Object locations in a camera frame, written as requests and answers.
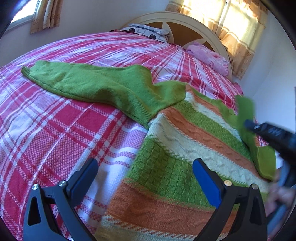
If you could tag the cream wooden headboard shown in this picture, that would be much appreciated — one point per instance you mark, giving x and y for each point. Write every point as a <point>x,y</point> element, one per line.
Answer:
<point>182,30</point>

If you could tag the beige curtain left window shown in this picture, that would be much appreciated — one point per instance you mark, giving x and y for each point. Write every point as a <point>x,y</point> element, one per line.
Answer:
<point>46,16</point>

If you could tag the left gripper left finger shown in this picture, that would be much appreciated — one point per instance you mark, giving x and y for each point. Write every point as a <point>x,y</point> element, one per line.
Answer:
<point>40,223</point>

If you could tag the green striped knit sweater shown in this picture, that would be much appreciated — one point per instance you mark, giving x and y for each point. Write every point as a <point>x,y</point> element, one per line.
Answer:
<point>160,198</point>

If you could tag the pink floral pillow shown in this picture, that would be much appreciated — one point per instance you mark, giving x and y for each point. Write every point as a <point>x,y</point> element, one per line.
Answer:
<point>212,59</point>

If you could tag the red plaid bed cover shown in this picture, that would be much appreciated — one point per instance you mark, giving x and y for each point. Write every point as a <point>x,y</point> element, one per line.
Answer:
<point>46,138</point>

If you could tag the beige curtain behind headboard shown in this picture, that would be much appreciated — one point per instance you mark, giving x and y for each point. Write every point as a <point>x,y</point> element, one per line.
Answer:
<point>238,24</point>

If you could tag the grey patterned pillow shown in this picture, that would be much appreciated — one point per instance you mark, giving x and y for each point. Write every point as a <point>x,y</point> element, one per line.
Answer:
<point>157,34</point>

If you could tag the right hand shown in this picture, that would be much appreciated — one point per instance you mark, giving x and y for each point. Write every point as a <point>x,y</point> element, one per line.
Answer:
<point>279,194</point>

